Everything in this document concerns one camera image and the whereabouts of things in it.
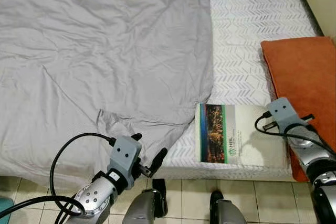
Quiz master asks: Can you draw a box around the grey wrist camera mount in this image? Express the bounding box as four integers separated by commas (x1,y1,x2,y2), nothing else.
273,97,301,133
109,135,142,176

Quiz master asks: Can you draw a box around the grey robot right leg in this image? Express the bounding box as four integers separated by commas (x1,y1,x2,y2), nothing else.
210,190,247,224

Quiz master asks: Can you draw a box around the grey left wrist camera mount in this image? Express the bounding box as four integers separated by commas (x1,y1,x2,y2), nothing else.
109,135,142,176

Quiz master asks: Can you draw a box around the cream bed frame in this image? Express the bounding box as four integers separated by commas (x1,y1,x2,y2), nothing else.
152,176,295,183

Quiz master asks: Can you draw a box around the grey robot left leg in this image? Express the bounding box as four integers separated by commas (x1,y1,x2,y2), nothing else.
122,179,169,224

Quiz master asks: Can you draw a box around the orange pillow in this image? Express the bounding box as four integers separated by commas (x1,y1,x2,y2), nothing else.
260,36,336,183

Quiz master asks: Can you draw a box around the grey bed sheet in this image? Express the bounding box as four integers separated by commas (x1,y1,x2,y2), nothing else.
0,0,215,184

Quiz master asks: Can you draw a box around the white book with photo cover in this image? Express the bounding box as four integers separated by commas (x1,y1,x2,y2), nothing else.
195,103,291,164

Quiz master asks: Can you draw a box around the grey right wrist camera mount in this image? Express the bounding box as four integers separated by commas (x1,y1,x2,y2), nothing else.
273,97,301,133

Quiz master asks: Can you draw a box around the grey robot leg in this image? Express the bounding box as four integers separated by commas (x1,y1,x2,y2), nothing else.
122,179,169,224
210,190,247,224

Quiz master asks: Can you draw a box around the teal floor mat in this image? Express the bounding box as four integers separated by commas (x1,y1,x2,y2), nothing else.
0,197,12,219

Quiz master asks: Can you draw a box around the white patterned mattress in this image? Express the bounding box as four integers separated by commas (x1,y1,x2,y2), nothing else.
155,0,322,180

